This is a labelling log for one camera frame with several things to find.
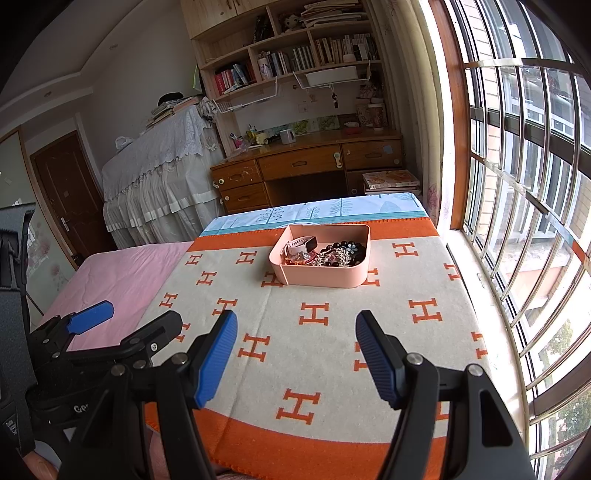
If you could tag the wooden bookshelf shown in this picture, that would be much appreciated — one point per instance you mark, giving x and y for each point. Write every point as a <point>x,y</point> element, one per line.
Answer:
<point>207,18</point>

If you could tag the white drawer safety lock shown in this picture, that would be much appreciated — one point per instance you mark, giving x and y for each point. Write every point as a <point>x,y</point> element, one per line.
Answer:
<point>338,160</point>

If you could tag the white mug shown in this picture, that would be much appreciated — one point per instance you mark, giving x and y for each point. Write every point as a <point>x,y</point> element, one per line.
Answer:
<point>287,136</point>

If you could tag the pile of papers on shelf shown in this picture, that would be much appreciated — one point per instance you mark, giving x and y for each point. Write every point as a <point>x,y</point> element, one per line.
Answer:
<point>332,11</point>

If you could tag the black hat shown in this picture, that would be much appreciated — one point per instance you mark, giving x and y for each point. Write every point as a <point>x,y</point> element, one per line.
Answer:
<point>170,98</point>

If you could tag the pink bed sheet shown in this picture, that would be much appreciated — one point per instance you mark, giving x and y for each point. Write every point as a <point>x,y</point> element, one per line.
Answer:
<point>124,277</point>

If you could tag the orange patterned blanket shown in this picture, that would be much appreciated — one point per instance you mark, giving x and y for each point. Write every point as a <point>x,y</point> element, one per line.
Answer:
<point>323,341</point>

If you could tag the window with metal grille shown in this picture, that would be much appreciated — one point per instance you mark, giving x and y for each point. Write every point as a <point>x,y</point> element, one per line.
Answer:
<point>531,131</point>

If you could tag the storage jar with lid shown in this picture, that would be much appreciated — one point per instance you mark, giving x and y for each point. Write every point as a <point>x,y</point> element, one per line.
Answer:
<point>376,115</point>

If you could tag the brown wooden door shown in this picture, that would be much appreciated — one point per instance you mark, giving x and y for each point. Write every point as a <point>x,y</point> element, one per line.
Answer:
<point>69,194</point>

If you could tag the beige curtain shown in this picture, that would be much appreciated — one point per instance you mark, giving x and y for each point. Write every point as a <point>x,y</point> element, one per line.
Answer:
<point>415,115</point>

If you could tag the stack of large books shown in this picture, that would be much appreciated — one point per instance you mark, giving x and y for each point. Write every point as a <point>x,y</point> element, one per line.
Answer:
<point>390,177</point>

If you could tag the white smart band watch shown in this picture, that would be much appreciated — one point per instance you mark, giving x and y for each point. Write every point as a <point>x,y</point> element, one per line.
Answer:
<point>300,244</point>

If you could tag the person's left hand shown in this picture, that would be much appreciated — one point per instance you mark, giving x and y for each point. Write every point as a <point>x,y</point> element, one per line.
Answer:
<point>41,468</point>

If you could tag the row of books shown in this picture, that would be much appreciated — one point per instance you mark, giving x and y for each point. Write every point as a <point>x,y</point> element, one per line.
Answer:
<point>332,48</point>

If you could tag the piano under white lace cover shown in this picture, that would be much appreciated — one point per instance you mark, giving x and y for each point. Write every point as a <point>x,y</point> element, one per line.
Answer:
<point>152,161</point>

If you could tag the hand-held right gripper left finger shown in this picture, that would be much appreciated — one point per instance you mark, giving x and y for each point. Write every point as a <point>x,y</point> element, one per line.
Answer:
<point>217,360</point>

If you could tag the white plastic tray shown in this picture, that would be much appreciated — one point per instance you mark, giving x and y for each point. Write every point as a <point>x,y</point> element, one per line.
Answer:
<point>332,75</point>

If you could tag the wooden desk with drawers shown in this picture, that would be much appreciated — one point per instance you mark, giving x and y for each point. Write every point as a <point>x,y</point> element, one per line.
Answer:
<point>300,161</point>

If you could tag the pen holder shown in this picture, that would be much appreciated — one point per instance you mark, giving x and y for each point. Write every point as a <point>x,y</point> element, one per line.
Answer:
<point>250,134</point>

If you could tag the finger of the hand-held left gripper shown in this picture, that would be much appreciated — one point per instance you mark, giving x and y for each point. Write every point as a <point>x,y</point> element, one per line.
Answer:
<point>90,316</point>
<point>157,327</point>

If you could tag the frosted glass sliding door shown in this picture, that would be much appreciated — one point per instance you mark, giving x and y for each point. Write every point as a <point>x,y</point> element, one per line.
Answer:
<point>51,258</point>

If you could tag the blue tree print cloth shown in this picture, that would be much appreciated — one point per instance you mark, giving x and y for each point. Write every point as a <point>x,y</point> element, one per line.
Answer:
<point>360,207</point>

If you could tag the yellow toy car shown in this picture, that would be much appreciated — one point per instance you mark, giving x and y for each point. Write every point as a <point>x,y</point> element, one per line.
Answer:
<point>262,138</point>

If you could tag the stack of books on piano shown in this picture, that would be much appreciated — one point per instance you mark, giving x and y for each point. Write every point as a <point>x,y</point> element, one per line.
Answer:
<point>171,110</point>

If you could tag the pink plastic tray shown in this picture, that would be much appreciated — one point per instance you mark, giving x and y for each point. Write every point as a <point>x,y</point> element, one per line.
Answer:
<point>323,277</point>

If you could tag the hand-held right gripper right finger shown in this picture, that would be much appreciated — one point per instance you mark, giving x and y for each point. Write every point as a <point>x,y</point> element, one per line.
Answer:
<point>378,360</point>

